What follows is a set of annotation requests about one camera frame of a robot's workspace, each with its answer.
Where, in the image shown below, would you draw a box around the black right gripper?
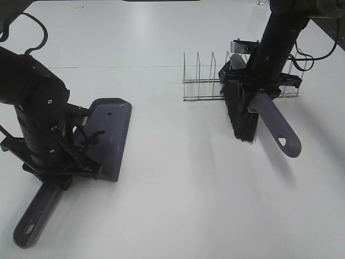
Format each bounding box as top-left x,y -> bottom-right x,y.
218,45 -> 302,97

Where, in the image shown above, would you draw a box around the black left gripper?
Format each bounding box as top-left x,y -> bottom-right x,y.
1,99 -> 102,190

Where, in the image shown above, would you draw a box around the purple hand brush black bristles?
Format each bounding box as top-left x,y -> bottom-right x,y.
220,54 -> 302,158

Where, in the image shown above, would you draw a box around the pile of coffee beans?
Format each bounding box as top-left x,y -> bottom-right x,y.
80,112 -> 112,146

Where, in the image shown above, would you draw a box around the purple plastic dustpan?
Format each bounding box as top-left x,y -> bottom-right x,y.
13,98 -> 132,249

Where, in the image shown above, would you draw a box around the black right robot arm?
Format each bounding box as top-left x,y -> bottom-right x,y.
218,1 -> 344,101

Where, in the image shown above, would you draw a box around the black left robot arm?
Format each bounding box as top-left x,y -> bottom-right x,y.
1,48 -> 102,181

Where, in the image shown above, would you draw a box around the clear glass cup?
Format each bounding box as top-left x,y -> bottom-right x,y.
255,0 -> 270,5

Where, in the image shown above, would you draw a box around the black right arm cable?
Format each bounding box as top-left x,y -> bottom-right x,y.
287,16 -> 343,71

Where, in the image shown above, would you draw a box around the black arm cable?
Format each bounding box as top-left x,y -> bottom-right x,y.
287,16 -> 343,71
0,12 -> 49,56

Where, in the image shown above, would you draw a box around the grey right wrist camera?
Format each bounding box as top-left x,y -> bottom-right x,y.
230,39 -> 260,54

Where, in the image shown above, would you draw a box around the metal wire dish rack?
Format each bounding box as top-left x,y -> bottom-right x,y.
182,51 -> 305,101

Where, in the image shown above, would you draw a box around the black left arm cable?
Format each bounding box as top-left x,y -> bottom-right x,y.
0,12 -> 49,56

